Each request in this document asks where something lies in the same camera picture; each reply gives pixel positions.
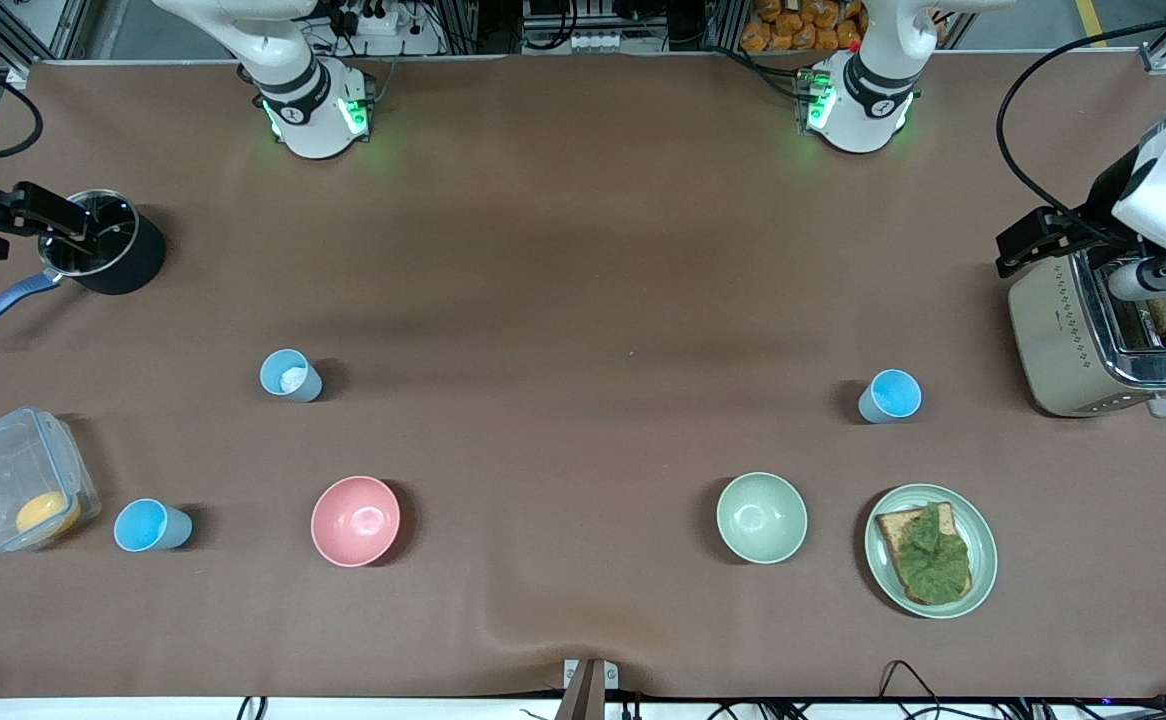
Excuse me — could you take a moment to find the pale green bowl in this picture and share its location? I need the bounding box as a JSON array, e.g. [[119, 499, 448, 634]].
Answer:
[[716, 472, 809, 565]]

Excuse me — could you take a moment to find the pink bowl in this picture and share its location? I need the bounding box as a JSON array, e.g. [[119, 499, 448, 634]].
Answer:
[[310, 475, 402, 568]]

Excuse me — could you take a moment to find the blue plastic cup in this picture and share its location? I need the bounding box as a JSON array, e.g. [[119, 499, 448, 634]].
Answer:
[[857, 369, 923, 425], [259, 348, 324, 403], [113, 498, 194, 553]]

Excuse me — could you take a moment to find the clear plastic food container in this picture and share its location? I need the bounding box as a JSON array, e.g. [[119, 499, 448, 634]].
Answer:
[[0, 405, 102, 553]]

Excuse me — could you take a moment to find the brown table cloth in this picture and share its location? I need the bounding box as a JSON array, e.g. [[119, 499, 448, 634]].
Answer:
[[0, 50, 1166, 701]]

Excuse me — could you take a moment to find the toast slice under lettuce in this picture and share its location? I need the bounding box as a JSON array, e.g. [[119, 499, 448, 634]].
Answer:
[[875, 502, 974, 607]]

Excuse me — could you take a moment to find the white power strip with plugs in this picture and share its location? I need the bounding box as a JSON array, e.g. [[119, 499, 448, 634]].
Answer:
[[328, 0, 404, 36]]

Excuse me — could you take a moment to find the black looped cable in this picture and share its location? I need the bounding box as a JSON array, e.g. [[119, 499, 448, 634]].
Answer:
[[878, 660, 944, 720]]

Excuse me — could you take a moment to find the metal table edge bracket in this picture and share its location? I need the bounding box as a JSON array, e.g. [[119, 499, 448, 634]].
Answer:
[[561, 657, 620, 720]]

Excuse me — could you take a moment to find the yellow round food piece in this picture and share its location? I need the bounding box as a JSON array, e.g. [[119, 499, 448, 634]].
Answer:
[[15, 490, 82, 538]]

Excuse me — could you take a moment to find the orange packaged snacks pile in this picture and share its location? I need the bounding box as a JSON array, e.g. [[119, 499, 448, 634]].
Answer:
[[740, 0, 869, 53]]

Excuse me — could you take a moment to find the green lettuce leaf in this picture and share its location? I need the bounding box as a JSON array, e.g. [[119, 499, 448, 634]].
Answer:
[[888, 503, 972, 605]]

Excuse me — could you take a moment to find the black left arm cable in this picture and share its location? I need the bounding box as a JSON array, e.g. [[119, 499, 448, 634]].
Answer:
[[995, 15, 1166, 246]]

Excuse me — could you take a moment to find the beige chrome toaster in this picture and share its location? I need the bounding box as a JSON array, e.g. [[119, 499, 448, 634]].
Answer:
[[1007, 245, 1166, 419]]

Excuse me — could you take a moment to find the pale green plate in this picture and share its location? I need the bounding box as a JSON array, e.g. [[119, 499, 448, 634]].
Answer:
[[864, 484, 999, 620]]

